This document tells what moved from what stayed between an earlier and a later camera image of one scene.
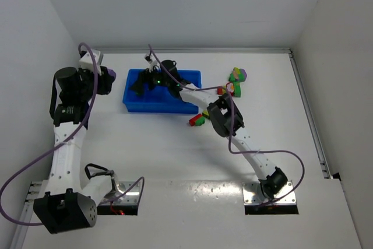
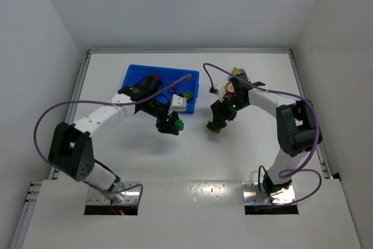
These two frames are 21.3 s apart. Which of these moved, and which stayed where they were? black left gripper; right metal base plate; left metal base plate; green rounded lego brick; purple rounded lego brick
Moved: green rounded lego brick; black left gripper; purple rounded lego brick
Stayed: right metal base plate; left metal base plate
